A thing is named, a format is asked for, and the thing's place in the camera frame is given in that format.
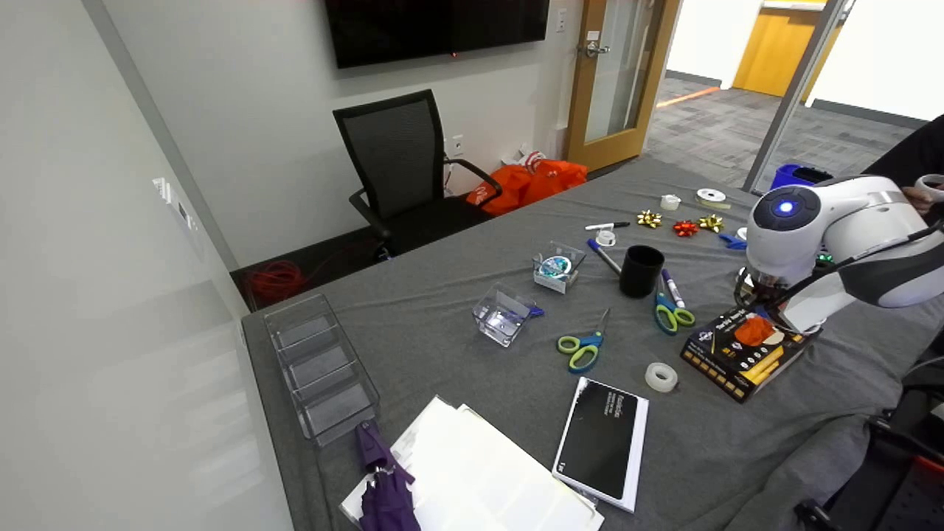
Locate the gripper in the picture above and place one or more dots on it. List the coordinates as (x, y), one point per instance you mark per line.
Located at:
(761, 289)

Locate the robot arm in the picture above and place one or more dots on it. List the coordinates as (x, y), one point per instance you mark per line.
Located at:
(848, 221)

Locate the blue ribbon piece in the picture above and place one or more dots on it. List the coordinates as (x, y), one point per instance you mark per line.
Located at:
(732, 241)

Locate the black and orange product box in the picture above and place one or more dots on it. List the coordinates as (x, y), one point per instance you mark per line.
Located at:
(726, 361)

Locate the gold gift bow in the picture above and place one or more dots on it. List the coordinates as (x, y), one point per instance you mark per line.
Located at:
(712, 223)
(650, 219)

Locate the purple marker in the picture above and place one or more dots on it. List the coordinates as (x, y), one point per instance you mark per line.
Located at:
(672, 287)

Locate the green and blue scissors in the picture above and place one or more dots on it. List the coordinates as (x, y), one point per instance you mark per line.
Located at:
(588, 343)
(666, 306)

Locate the red gift bow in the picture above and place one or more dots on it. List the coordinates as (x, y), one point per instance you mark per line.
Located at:
(685, 228)

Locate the white ribbon spool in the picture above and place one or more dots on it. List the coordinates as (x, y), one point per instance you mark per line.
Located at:
(711, 195)

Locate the blue bin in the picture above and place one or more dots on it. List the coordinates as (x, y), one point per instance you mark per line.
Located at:
(793, 177)

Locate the black cup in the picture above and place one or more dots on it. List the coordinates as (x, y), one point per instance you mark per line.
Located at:
(640, 276)

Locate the small white cup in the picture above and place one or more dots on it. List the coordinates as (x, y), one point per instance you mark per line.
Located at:
(670, 203)

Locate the clear tape roll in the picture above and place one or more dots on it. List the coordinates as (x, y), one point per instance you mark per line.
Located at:
(655, 382)

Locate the blue marker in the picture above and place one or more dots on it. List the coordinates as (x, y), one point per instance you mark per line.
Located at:
(605, 256)

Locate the small white tape roll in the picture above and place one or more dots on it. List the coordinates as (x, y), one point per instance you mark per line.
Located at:
(605, 239)

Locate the black and white marker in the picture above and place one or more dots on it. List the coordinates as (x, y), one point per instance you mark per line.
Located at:
(606, 226)

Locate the person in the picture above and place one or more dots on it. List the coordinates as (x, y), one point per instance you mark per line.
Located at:
(911, 155)

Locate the hand controller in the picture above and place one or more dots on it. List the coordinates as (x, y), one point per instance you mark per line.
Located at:
(932, 179)

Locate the clear box with round tin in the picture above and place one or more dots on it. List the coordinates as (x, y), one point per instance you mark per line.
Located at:
(557, 267)

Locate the black and white booklet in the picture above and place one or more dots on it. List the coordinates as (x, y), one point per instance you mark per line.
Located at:
(601, 442)

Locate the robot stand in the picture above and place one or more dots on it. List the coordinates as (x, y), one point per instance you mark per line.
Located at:
(911, 472)

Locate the wooden door with glass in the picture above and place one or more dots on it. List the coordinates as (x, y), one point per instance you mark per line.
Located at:
(582, 110)

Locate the orange plastic bag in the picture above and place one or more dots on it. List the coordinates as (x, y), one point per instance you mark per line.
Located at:
(527, 186)

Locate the clear plastic box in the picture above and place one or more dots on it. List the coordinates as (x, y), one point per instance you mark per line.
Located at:
(501, 317)

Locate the white plastic bag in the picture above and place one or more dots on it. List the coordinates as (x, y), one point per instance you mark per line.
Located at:
(525, 157)

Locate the grey tablecloth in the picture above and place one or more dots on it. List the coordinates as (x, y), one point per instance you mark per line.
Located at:
(457, 265)

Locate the stack of white papers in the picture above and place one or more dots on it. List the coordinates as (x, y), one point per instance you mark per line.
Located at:
(479, 479)

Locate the black office chair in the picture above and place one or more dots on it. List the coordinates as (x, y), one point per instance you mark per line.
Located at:
(402, 162)

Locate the purple folded umbrella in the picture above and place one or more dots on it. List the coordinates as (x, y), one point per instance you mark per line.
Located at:
(387, 494)

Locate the clear plastic organizer tray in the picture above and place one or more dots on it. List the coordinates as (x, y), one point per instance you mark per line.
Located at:
(324, 376)

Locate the white wall switch plate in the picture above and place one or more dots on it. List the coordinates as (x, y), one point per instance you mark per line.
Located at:
(561, 20)

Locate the white wall socket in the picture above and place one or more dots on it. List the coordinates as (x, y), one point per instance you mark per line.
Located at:
(457, 144)

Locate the black wall television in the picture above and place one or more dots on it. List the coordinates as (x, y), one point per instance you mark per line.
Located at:
(435, 26)

